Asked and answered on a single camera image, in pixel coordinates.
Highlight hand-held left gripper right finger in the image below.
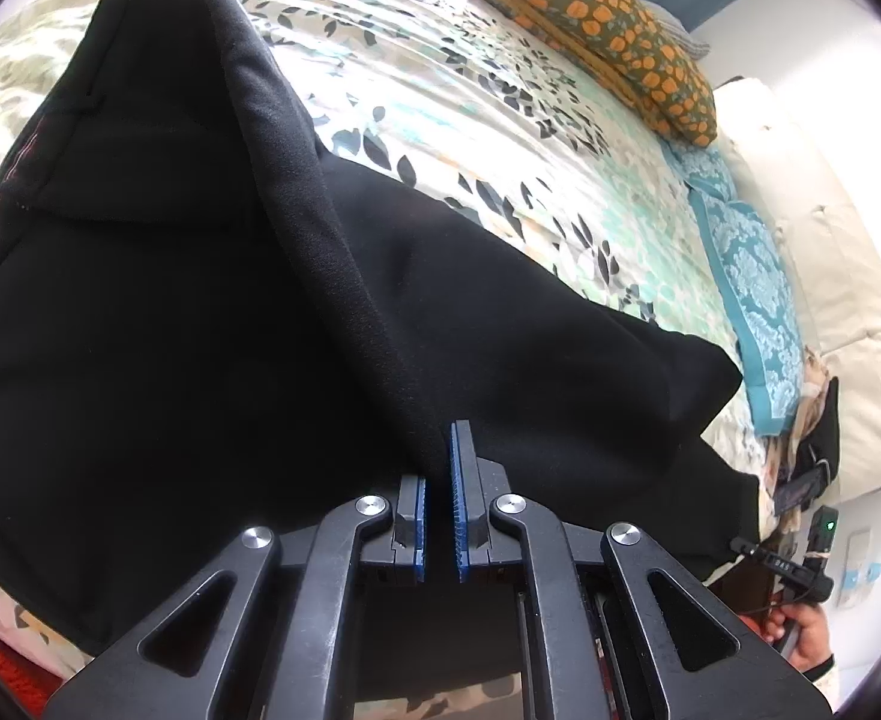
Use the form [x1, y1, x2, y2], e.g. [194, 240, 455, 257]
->
[448, 420, 835, 720]

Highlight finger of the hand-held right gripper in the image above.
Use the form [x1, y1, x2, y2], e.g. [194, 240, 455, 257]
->
[730, 538, 805, 587]

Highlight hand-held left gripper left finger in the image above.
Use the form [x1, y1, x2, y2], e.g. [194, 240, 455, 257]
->
[43, 474, 428, 720]

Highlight black pants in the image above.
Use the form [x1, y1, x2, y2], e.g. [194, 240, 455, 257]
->
[0, 0, 760, 662]

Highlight person's right hand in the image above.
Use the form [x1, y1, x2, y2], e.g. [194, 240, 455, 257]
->
[765, 602, 836, 673]

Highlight black cloth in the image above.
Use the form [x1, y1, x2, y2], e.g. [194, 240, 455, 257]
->
[789, 376, 841, 475]

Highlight beige patterned cloth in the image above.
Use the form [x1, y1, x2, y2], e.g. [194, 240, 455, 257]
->
[784, 345, 838, 458]

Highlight teal damask pillow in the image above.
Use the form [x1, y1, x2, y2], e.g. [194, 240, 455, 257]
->
[687, 187, 806, 437]

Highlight cream padded headboard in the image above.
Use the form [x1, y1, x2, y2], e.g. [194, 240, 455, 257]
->
[711, 77, 881, 505]

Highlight light blue patterned pillow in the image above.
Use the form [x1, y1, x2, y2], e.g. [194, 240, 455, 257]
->
[661, 141, 738, 202]

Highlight leaf print bed sheet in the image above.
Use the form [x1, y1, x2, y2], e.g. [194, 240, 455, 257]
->
[0, 0, 787, 720]

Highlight orange floral folded blanket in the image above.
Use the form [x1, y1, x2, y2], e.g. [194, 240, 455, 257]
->
[440, 0, 718, 148]

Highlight white wall socket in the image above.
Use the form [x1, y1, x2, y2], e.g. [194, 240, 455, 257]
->
[837, 527, 881, 610]

